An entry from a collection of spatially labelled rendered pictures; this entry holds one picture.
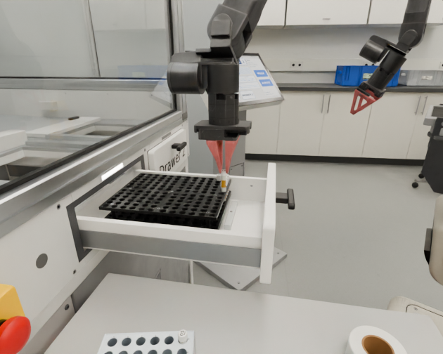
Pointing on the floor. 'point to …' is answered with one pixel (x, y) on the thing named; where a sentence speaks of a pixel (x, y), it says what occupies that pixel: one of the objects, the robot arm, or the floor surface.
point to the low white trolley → (233, 320)
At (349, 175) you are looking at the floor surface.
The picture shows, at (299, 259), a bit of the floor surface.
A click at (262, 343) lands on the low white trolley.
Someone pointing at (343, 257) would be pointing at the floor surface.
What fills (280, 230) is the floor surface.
